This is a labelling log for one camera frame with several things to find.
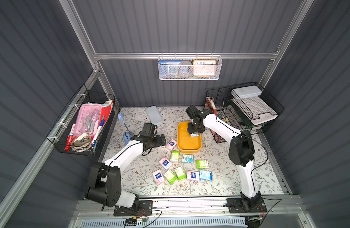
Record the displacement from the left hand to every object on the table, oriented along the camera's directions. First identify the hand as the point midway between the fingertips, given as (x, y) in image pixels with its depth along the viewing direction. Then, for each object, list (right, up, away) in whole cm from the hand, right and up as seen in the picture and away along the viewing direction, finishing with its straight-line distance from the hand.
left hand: (160, 141), depth 89 cm
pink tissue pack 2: (+3, -13, -2) cm, 14 cm away
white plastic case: (-8, +17, +26) cm, 32 cm away
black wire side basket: (-32, +2, -24) cm, 40 cm away
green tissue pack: (+10, -10, +2) cm, 14 cm away
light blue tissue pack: (+28, -19, -6) cm, 34 cm away
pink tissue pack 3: (0, -20, -7) cm, 21 cm away
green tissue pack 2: (+26, -14, -2) cm, 30 cm away
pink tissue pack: (+7, -3, +8) cm, 11 cm away
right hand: (+23, +7, +6) cm, 25 cm away
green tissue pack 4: (+13, -18, -5) cm, 23 cm away
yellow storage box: (+17, -3, +10) cm, 20 cm away
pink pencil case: (-34, +14, -16) cm, 41 cm away
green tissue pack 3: (+7, -20, -7) cm, 22 cm away
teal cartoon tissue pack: (+18, -11, 0) cm, 21 cm away
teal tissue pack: (+22, +4, +3) cm, 22 cm away
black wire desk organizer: (+41, +27, +11) cm, 51 cm away
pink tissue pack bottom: (+21, -19, -6) cm, 29 cm away
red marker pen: (-39, +5, -23) cm, 46 cm away
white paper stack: (+60, +29, +10) cm, 68 cm away
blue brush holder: (-22, +4, +4) cm, 23 cm away
